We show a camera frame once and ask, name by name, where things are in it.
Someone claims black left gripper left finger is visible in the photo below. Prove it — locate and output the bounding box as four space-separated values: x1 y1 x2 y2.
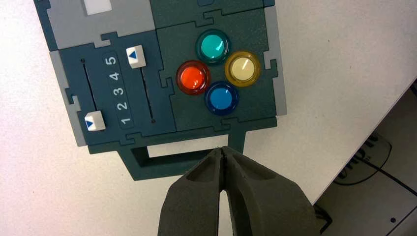
157 148 225 236

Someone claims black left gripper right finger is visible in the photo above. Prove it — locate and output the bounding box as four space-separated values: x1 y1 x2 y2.
222 146 321 236

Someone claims teal grey puzzle task board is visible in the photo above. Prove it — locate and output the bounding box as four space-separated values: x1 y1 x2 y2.
33 0 288 181

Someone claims black power strip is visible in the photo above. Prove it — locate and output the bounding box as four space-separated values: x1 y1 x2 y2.
337 134 380 180

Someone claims blue round push button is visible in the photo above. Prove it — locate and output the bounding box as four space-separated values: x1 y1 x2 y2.
204 81 240 116

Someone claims red round push button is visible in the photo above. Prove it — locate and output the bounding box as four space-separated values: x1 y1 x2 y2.
176 60 212 96

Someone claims white slider knob blue arrow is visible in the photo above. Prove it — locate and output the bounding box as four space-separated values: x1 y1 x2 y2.
125 45 147 69
84 111 107 132

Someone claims yellow round push button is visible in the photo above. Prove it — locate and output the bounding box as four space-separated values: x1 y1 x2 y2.
224 51 262 88

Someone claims teal round push button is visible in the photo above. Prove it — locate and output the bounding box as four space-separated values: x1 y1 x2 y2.
195 29 232 66

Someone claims white square button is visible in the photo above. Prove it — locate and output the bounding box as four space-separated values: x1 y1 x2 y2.
84 0 113 16

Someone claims black cable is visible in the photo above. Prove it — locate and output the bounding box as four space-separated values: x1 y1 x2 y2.
333 133 417 197

